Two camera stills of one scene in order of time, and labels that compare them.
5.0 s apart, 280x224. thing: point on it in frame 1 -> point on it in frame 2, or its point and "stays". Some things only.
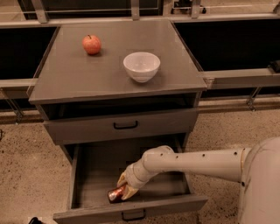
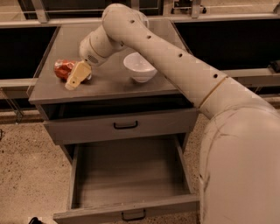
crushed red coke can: (115, 195) -> (64, 67)
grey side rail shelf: (257, 79) stays
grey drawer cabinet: (97, 112) stays
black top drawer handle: (125, 127) stays
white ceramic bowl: (141, 66) stays
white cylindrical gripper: (131, 176) -> (87, 52)
